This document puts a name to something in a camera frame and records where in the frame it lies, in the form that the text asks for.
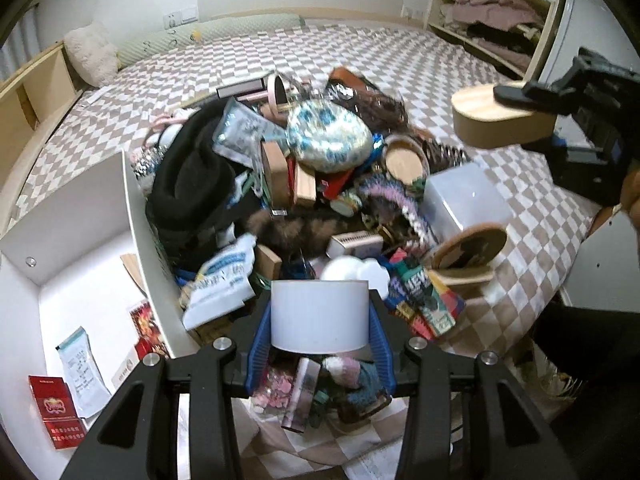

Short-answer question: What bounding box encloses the white cabinet panel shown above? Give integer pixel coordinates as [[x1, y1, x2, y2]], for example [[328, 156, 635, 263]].
[[564, 204, 640, 312]]

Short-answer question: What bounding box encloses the pink clothes pile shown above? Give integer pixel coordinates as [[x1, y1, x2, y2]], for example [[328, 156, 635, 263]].
[[438, 0, 545, 29]]

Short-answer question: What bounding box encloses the red printed card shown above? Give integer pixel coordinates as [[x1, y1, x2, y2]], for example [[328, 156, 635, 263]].
[[128, 299, 171, 359]]

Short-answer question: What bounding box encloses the person's right hand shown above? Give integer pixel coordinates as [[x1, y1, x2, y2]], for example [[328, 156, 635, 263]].
[[611, 164, 640, 232]]

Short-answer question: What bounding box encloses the white blue packet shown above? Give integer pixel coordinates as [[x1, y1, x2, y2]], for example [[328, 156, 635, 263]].
[[182, 233, 259, 332]]

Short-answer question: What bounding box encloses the round wooden ring tray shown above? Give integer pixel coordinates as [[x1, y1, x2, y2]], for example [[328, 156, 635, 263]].
[[382, 134, 431, 181]]

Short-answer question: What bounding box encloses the white fluffy pillow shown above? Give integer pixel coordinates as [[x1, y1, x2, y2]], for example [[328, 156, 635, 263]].
[[63, 22, 119, 86]]

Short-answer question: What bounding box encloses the white cylinder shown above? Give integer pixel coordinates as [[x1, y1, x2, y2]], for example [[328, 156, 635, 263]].
[[157, 122, 184, 149]]

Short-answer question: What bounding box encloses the white slotted box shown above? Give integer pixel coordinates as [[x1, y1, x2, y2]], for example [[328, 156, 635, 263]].
[[327, 232, 384, 259]]

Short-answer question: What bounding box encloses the long green pillow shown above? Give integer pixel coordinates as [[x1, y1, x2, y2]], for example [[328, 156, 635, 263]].
[[117, 13, 306, 69]]

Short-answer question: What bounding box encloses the knitted pink teal glove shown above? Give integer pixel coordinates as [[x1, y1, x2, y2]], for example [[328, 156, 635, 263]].
[[319, 354, 394, 412]]

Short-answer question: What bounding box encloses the wet wipe packet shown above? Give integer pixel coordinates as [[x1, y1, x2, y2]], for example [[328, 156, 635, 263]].
[[212, 99, 271, 166]]

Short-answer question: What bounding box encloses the pink hair accessory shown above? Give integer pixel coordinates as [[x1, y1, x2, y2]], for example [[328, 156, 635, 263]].
[[149, 112, 189, 129]]

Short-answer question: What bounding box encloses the white wall socket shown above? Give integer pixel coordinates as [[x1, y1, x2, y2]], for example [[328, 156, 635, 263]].
[[163, 7, 199, 29]]

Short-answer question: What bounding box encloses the braided colourful rope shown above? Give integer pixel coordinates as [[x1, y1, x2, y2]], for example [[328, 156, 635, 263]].
[[357, 177, 436, 246]]

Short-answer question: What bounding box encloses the translucent plastic box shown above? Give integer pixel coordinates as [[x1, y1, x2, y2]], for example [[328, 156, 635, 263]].
[[422, 163, 514, 246]]

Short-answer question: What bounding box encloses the white paper slip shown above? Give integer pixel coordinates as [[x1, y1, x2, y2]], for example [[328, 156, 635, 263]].
[[82, 85, 116, 106]]

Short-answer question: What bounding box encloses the black coiled cord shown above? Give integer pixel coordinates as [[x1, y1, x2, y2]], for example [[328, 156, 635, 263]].
[[424, 139, 469, 171]]

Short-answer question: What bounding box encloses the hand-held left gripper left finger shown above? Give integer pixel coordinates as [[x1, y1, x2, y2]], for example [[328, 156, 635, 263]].
[[60, 304, 274, 480]]

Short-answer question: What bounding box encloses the round wooden coaster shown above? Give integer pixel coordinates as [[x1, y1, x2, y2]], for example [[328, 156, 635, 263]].
[[430, 224, 509, 274]]

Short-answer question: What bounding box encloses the brown fur piece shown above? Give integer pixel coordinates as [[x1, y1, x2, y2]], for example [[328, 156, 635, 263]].
[[239, 209, 342, 262]]

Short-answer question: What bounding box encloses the dark clothes pile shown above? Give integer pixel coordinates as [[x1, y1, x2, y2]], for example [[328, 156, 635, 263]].
[[464, 19, 536, 46]]

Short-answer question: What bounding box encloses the colourful printed box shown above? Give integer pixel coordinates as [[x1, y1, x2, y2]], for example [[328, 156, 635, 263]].
[[389, 259, 467, 337]]

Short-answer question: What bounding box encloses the brown wooden box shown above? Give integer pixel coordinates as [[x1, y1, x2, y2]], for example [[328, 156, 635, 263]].
[[260, 140, 291, 209]]

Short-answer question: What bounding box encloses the grey curtain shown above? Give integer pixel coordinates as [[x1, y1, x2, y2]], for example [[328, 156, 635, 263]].
[[0, 7, 41, 81]]

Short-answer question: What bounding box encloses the white cardboard box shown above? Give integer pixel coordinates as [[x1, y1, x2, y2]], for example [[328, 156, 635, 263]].
[[0, 150, 206, 456]]

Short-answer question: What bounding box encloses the pink hand mirror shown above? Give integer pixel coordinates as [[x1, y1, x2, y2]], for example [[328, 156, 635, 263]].
[[264, 73, 301, 116]]

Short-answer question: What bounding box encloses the wooden piece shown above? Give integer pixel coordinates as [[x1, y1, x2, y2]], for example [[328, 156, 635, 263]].
[[119, 252, 151, 294]]

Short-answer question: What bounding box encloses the crystal bead string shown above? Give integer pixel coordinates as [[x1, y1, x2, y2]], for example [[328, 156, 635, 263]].
[[130, 152, 161, 179]]

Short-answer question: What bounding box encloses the wooden wardrobe shelf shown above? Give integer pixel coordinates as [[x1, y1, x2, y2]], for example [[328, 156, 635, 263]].
[[424, 0, 569, 81]]

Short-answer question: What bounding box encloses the small wooden block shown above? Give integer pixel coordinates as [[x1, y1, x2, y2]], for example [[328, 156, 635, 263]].
[[292, 157, 319, 206]]

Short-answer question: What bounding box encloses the white tape roll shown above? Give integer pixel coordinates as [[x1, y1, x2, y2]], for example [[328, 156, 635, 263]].
[[269, 279, 371, 354]]

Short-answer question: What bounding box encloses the iridescent floral pouch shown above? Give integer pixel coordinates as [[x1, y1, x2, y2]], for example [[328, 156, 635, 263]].
[[285, 98, 374, 172]]

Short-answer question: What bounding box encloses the red cigarette box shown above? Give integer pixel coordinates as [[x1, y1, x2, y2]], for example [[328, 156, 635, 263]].
[[27, 374, 89, 452]]

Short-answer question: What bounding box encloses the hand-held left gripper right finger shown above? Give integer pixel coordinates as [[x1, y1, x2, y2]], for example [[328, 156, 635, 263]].
[[367, 289, 577, 480]]

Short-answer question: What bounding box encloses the black rectangular box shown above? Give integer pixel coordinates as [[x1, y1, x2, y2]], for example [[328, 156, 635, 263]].
[[215, 78, 266, 101]]

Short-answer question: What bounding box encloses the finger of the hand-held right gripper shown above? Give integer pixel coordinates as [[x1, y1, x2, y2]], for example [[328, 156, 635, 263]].
[[519, 133, 569, 155], [492, 81, 557, 108]]

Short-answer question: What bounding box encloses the white cloud-shaped object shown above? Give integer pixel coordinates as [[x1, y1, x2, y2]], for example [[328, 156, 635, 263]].
[[319, 254, 391, 302]]

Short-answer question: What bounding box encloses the round wooden box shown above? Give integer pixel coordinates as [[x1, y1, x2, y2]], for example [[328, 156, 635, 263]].
[[451, 81, 557, 150]]

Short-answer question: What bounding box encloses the wooden bedside shelf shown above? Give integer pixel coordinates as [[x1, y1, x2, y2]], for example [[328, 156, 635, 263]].
[[0, 42, 86, 231]]

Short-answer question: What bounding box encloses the white teal packet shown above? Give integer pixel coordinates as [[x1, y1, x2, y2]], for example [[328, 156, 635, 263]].
[[54, 327, 114, 419]]

